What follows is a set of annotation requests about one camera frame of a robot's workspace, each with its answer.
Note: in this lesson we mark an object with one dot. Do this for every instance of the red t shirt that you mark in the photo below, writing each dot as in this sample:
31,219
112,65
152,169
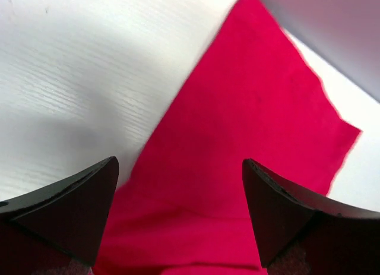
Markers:
183,209

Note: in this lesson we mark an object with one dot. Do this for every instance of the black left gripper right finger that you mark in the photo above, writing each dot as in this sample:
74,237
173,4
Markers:
295,227

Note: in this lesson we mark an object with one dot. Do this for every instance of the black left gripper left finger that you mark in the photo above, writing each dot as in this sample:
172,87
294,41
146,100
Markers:
61,224

